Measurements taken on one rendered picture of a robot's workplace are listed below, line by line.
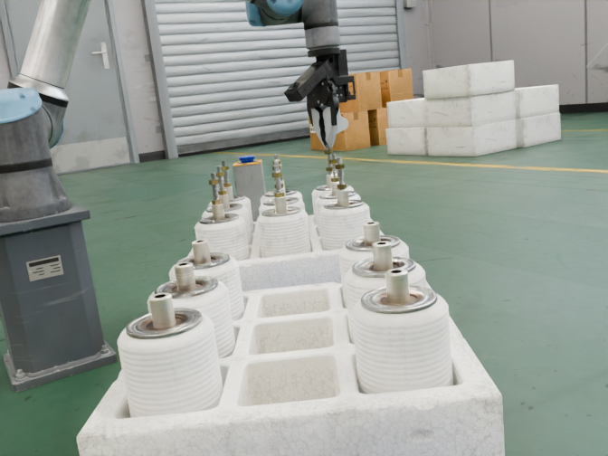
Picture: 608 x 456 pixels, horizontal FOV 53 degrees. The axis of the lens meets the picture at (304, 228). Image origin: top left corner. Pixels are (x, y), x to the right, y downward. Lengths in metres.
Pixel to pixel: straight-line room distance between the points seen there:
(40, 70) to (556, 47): 6.20
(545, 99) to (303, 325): 3.61
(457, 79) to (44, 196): 3.00
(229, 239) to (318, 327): 0.37
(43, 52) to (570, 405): 1.11
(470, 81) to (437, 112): 0.33
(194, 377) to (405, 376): 0.20
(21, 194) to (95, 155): 5.05
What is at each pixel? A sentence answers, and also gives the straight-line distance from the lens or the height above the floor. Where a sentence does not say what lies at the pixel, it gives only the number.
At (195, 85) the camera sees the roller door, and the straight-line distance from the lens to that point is 6.50.
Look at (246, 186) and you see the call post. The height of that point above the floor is 0.26.
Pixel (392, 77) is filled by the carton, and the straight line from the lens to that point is 5.27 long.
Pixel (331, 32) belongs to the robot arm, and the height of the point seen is 0.59.
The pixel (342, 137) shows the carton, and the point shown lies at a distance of 4.97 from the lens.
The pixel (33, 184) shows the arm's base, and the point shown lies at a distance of 1.19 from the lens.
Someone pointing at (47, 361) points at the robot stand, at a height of 0.04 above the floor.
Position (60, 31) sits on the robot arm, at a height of 0.64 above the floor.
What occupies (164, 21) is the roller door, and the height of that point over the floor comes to 1.33.
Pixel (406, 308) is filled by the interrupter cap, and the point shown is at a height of 0.25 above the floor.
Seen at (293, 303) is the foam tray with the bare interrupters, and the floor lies 0.16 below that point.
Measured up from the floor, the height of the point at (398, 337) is 0.23.
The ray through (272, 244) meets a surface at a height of 0.20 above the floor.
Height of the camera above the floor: 0.46
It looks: 12 degrees down
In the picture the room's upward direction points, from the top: 6 degrees counter-clockwise
